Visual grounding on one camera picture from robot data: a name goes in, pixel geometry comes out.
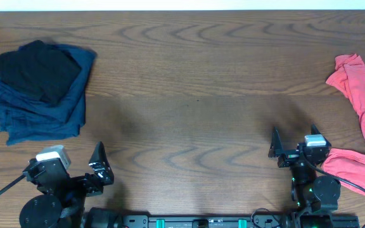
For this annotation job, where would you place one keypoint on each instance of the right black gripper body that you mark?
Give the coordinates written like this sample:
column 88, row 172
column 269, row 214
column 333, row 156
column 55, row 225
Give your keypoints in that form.
column 289, row 158

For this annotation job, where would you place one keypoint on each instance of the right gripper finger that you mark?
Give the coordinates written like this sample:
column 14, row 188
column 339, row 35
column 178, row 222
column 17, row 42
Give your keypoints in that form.
column 276, row 148
column 314, row 130

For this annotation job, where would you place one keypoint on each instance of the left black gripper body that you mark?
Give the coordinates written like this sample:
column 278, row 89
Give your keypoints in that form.
column 83, row 184

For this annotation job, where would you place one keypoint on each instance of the red t-shirt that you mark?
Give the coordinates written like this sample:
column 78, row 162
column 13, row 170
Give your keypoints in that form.
column 349, row 79

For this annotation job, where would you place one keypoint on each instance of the black t-shirt with white logo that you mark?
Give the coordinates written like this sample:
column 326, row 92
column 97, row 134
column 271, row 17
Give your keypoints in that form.
column 42, row 71

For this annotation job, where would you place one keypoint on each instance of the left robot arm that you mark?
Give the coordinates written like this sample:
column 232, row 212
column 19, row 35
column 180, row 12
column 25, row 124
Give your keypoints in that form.
column 62, row 201

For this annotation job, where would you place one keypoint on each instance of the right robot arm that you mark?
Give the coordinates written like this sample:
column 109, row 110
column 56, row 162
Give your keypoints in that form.
column 316, row 196

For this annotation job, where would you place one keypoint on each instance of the folded navy blue garment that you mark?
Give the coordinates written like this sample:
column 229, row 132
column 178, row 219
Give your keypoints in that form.
column 25, row 119

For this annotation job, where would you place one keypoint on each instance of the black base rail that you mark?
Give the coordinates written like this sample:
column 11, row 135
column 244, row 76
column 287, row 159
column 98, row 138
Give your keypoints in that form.
column 258, row 220

